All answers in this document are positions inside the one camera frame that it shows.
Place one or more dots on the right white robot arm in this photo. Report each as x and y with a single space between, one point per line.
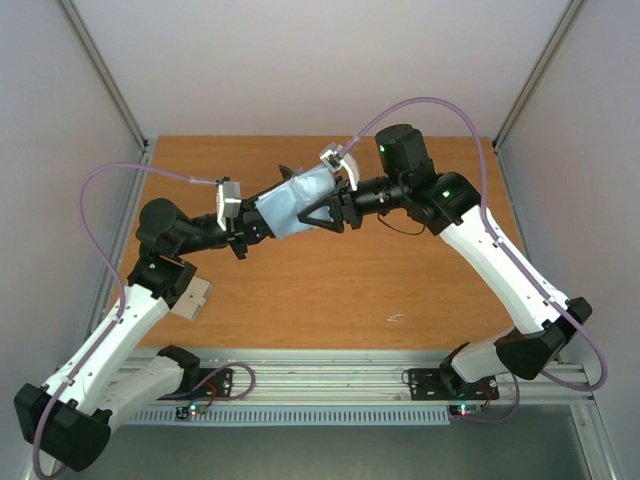
544 318

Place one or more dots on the left aluminium corner post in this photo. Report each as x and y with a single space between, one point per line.
72 15

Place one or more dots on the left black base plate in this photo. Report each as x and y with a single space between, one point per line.
219 385

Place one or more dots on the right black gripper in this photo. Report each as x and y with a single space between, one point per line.
346 203

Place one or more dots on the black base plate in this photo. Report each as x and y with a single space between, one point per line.
219 385
425 384

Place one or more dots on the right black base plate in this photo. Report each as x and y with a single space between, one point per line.
425 384

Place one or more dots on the grey card holder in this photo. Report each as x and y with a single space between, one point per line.
192 301

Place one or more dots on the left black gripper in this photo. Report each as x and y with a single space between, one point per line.
252 224

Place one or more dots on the aluminium frame rails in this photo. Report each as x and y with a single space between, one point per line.
357 377

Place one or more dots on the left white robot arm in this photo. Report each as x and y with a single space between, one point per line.
69 419

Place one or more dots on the black leather card holder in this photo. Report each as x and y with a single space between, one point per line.
280 206

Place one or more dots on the grey slotted cable duct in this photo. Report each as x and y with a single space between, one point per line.
281 416

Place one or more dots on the left circuit board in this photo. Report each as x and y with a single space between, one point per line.
192 411

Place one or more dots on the right circuit board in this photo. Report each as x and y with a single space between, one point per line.
466 409

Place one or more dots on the right aluminium corner post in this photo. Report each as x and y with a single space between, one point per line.
567 19

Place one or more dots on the circuit board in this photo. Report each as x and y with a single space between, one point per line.
466 409
192 411

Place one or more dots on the aluminium corner post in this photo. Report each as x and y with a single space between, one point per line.
72 15
567 19

